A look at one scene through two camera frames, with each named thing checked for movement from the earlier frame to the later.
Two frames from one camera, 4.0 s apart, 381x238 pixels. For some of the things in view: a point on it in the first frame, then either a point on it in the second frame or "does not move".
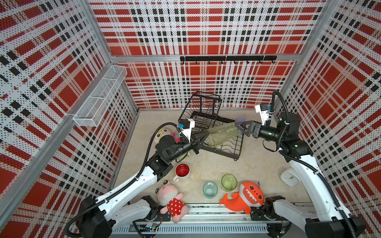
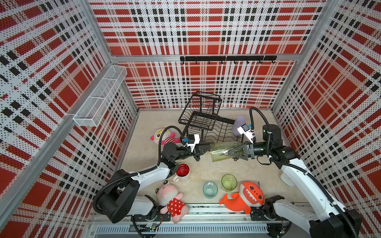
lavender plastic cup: (240, 119) does not move
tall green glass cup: (219, 135) → (219, 151)
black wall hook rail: (253, 58) does not move
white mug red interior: (182, 171) does not move
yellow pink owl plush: (167, 131) does not move
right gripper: (255, 127) → (245, 149)
